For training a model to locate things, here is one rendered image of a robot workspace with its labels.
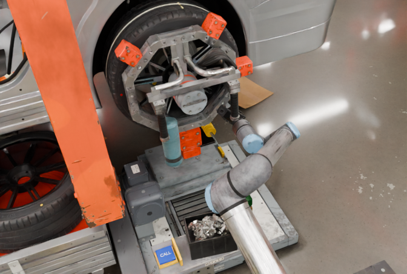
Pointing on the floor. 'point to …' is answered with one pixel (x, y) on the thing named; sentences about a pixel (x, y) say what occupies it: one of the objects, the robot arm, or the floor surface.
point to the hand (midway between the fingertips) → (221, 102)
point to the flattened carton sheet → (251, 93)
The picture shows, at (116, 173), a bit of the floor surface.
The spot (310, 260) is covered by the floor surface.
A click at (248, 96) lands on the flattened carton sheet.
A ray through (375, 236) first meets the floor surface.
